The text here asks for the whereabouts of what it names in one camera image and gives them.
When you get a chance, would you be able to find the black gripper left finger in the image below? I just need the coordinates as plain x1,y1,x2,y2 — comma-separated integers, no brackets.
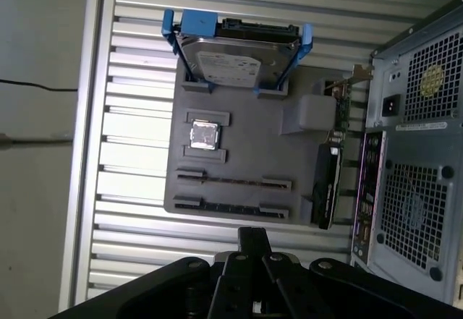
57,226,254,319

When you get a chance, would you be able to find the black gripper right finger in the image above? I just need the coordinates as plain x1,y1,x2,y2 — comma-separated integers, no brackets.
252,227,463,319

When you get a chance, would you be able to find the green graphics card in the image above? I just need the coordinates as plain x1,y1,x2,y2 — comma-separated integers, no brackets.
310,64,375,230

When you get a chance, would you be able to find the grey parts rack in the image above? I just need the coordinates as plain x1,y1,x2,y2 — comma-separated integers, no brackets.
163,64,362,230

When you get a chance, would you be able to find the silver CPU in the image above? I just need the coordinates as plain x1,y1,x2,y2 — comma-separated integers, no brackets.
190,119,220,150

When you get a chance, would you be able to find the black and grey PC case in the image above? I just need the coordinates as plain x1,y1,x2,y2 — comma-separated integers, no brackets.
349,0,463,305

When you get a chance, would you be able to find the hard disk in blue carrier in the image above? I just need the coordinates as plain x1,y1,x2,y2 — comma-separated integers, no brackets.
158,7,314,100

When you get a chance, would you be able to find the grey power supply unit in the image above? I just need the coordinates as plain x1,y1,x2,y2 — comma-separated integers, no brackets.
375,31,463,127

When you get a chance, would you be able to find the black floor cable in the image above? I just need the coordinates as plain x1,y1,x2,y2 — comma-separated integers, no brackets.
0,78,79,92

